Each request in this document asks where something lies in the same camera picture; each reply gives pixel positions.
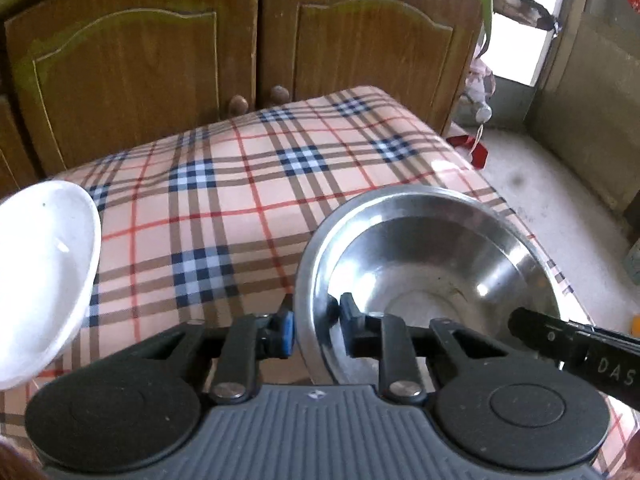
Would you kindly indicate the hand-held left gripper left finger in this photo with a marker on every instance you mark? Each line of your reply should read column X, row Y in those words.
column 286, row 330

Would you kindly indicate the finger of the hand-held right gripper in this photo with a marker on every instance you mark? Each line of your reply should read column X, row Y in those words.
column 545, row 332

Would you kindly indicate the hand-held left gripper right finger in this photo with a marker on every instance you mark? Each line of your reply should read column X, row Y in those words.
column 357, row 330

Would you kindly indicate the deep stainless steel bowl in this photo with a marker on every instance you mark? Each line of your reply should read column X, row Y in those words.
column 425, row 240

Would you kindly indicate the plain white bowl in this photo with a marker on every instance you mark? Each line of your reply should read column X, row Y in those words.
column 45, row 270

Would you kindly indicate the yellow plastic object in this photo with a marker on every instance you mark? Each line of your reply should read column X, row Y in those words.
column 636, row 324

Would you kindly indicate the pale printed container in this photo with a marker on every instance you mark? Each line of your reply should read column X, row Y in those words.
column 633, row 260

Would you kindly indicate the plaid tablecloth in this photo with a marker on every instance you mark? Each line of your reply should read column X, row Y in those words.
column 210, row 210

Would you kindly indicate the red bag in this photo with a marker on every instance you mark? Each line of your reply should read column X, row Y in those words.
column 475, row 152

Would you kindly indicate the beige board panel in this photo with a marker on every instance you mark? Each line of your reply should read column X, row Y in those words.
column 590, row 110

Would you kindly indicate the pink plastic bags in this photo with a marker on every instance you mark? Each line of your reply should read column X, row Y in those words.
column 477, row 80

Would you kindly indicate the window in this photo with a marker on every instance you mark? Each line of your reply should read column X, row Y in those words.
column 525, row 55

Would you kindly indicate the wooden two-door cabinet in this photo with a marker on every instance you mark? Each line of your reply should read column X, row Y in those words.
column 150, row 60

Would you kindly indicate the black gas stove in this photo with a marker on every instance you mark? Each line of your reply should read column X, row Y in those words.
column 525, row 10

